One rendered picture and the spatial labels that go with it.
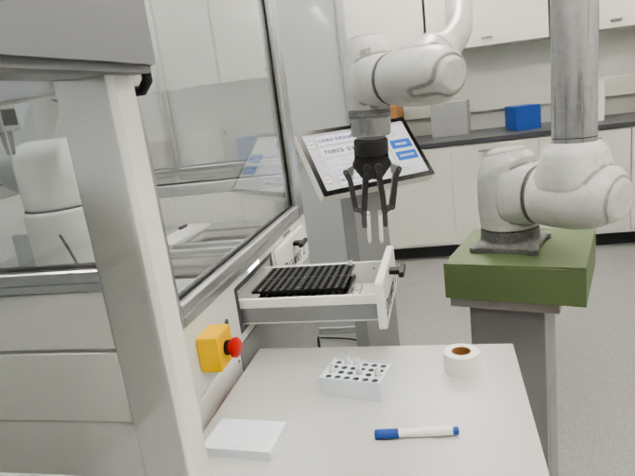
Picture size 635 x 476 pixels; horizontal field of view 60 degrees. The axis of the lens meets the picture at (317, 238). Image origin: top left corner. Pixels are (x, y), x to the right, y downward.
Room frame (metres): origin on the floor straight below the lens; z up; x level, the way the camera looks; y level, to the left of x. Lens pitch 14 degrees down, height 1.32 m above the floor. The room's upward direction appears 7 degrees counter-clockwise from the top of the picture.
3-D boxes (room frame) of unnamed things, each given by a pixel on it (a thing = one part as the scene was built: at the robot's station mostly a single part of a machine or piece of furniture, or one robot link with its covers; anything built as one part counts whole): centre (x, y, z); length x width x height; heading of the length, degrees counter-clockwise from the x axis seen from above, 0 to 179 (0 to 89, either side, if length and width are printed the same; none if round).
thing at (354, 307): (1.30, 0.05, 0.86); 0.40 x 0.26 x 0.06; 76
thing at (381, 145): (1.21, -0.14, 1.18); 0.08 x 0.07 x 0.09; 87
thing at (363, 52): (1.20, -0.16, 1.36); 0.13 x 0.11 x 0.16; 32
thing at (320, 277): (1.30, 0.04, 0.87); 0.22 x 0.18 x 0.06; 76
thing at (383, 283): (1.25, -0.15, 0.87); 0.29 x 0.02 x 0.11; 166
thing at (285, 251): (1.63, 0.08, 0.87); 0.29 x 0.02 x 0.11; 166
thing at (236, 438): (0.85, 0.17, 0.77); 0.13 x 0.09 x 0.02; 72
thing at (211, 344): (1.00, 0.22, 0.88); 0.07 x 0.05 x 0.07; 166
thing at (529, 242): (1.49, -0.55, 0.89); 0.22 x 0.18 x 0.06; 145
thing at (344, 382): (0.99, -0.04, 0.78); 0.12 x 0.08 x 0.04; 65
